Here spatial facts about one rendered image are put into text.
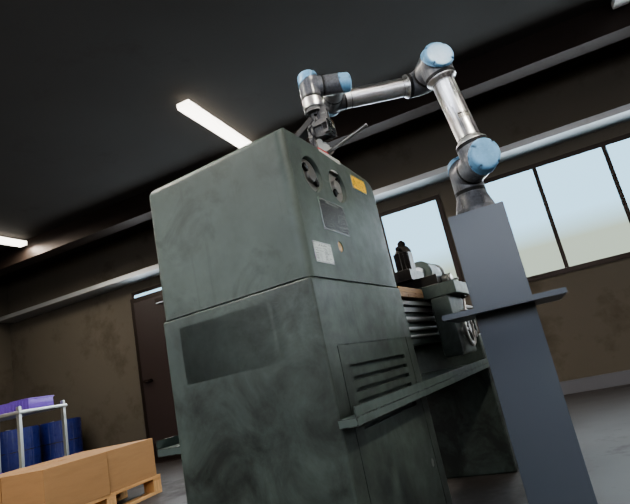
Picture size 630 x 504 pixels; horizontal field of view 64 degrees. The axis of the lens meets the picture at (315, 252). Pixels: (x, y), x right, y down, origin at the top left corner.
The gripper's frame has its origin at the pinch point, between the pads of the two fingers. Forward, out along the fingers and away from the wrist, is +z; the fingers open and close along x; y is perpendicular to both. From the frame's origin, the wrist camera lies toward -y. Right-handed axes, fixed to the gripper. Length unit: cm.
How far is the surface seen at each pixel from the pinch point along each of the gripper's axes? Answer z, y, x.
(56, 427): 66, -555, 278
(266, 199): 28, 6, -52
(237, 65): -174, -113, 147
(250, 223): 32, 0, -52
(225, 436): 81, -19, -52
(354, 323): 61, 14, -34
